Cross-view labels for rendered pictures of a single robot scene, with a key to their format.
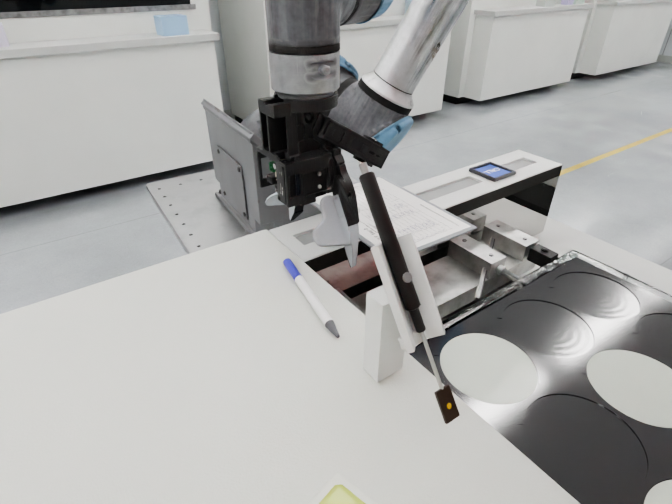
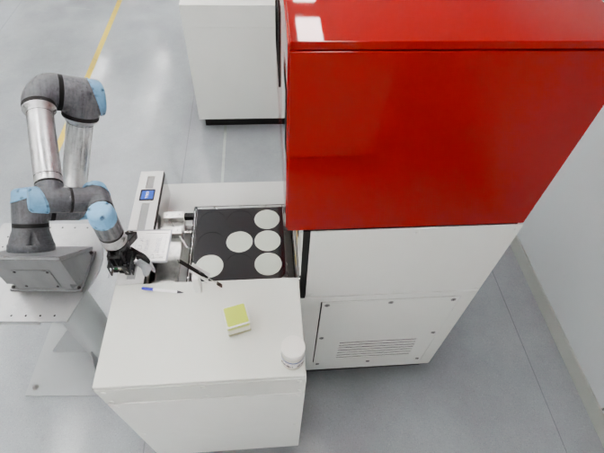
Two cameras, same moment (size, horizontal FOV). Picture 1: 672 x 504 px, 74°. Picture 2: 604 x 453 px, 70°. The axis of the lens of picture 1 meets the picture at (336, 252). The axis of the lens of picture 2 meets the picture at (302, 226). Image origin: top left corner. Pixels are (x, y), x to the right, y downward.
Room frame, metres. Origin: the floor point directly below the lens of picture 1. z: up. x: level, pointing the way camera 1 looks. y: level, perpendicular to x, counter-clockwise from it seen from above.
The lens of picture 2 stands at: (-0.37, 0.45, 2.25)
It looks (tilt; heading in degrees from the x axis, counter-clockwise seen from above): 51 degrees down; 298
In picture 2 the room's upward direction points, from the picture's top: 3 degrees clockwise
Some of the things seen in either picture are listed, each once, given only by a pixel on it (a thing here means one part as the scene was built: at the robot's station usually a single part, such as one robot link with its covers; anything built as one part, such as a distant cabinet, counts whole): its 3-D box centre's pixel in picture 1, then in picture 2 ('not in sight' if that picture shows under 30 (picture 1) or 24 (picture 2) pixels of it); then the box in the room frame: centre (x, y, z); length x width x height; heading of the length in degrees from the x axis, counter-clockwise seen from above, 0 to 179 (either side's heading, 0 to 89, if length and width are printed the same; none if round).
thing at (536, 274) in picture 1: (496, 297); (191, 244); (0.46, -0.21, 0.90); 0.38 x 0.01 x 0.01; 125
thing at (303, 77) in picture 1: (306, 73); (114, 238); (0.51, 0.03, 1.16); 0.08 x 0.08 x 0.05
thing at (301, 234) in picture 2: not in sight; (295, 182); (0.24, -0.60, 1.02); 0.82 x 0.03 x 0.40; 125
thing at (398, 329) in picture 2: not in sight; (359, 265); (-0.04, -0.80, 0.41); 0.82 x 0.71 x 0.82; 125
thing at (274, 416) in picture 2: not in sight; (224, 320); (0.35, -0.19, 0.41); 0.97 x 0.64 x 0.82; 125
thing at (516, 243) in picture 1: (509, 239); (173, 217); (0.61, -0.28, 0.89); 0.08 x 0.03 x 0.03; 35
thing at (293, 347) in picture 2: not in sight; (292, 352); (-0.12, 0.00, 1.01); 0.07 x 0.07 x 0.10
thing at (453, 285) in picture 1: (437, 288); (171, 253); (0.52, -0.15, 0.87); 0.36 x 0.08 x 0.03; 125
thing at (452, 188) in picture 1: (431, 230); (146, 233); (0.65, -0.16, 0.89); 0.55 x 0.09 x 0.14; 125
